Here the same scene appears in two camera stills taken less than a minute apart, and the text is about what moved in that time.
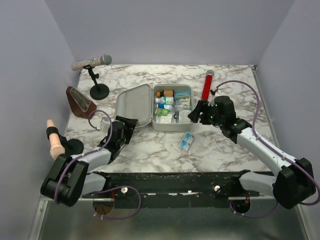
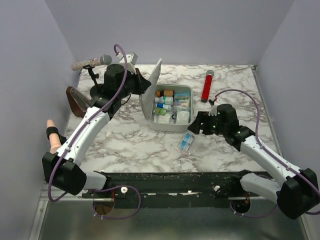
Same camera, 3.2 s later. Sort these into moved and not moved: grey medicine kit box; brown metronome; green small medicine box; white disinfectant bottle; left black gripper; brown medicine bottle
Moved: left black gripper; grey medicine kit box
Not moved: brown metronome; green small medicine box; brown medicine bottle; white disinfectant bottle
